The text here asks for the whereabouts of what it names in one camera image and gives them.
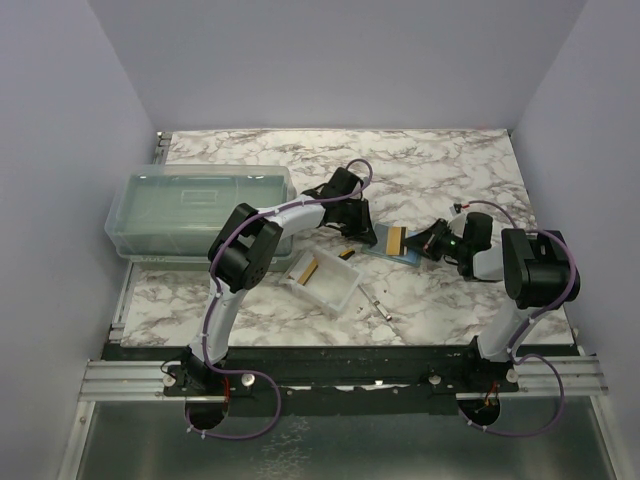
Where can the gold card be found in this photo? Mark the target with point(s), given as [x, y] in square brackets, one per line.
[394, 243]
[308, 272]

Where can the clear plastic storage box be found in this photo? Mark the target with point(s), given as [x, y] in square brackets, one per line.
[173, 213]

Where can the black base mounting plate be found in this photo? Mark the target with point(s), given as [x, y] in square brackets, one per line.
[334, 380]

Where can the aluminium extrusion rail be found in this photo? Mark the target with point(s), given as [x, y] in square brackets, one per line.
[130, 381]

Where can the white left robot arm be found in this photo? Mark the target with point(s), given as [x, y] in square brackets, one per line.
[244, 248]

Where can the yellow black utility knife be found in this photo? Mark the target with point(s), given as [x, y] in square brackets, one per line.
[347, 254]

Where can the thin metal rod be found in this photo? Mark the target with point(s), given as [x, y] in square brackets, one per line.
[369, 298]

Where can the gold card in tray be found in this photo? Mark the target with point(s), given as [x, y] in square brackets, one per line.
[308, 272]

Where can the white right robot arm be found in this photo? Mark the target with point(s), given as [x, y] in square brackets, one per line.
[536, 268]

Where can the clear small plastic tray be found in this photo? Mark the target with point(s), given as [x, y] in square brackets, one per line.
[332, 285]

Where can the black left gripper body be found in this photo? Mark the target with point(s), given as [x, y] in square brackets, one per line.
[349, 203]

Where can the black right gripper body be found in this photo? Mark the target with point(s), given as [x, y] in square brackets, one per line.
[455, 246]

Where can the green leather card holder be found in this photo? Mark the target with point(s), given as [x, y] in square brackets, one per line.
[411, 258]

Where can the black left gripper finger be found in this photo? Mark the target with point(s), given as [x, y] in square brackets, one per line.
[366, 235]
[350, 226]

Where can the small metal cylinder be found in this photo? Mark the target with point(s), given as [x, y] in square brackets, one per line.
[382, 311]

